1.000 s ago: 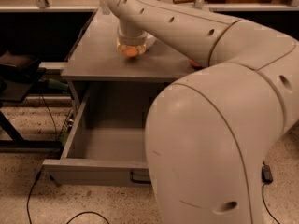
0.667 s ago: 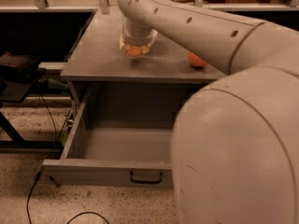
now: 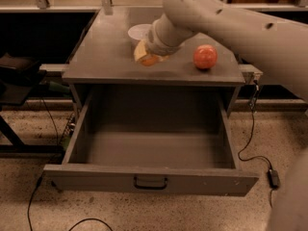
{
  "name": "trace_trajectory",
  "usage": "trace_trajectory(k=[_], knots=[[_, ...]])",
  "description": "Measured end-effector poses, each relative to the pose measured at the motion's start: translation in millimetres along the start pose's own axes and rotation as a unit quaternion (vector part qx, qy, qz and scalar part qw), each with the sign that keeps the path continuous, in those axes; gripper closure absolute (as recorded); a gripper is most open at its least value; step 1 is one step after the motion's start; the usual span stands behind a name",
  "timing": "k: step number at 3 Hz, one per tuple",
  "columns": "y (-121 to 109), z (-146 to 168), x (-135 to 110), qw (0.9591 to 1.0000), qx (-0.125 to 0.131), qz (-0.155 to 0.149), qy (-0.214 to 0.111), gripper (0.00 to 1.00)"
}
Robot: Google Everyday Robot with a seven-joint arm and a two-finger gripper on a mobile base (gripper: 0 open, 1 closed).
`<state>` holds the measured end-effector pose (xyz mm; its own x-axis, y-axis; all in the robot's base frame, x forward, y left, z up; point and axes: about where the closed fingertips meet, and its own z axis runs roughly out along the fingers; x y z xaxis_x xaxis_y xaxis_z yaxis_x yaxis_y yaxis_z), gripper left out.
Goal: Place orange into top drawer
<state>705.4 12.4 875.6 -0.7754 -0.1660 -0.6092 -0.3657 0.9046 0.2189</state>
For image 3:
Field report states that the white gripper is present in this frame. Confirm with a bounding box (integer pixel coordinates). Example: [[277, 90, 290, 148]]
[[134, 29, 181, 63]]

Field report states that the small orange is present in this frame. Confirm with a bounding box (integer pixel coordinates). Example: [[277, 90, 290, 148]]
[[140, 55, 159, 66]]

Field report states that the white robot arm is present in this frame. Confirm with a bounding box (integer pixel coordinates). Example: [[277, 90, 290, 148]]
[[134, 0, 308, 231]]

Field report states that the grey open top drawer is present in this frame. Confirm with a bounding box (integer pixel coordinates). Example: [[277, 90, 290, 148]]
[[44, 87, 259, 196]]

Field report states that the white bowl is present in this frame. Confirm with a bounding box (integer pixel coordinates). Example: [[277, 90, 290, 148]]
[[128, 24, 151, 46]]

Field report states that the grey cabinet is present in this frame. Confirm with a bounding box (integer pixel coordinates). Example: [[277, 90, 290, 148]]
[[63, 7, 244, 117]]

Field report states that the red apple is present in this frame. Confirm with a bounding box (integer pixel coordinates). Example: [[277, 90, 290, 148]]
[[193, 44, 218, 70]]

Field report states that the black side table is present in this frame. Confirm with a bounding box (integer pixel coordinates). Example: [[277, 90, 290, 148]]
[[0, 68, 64, 156]]

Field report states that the black power adapter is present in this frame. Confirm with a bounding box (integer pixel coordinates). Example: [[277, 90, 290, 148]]
[[268, 169, 280, 189]]

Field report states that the black adapter cable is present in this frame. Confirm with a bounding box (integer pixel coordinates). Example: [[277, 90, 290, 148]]
[[238, 77, 277, 210]]

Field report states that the metal guard rail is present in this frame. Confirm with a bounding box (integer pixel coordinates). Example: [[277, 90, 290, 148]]
[[0, 0, 308, 15]]

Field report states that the black drawer handle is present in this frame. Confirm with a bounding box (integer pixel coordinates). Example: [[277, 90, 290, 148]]
[[133, 176, 168, 191]]

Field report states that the black floor cable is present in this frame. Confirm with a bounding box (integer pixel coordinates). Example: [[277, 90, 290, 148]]
[[26, 96, 114, 231]]

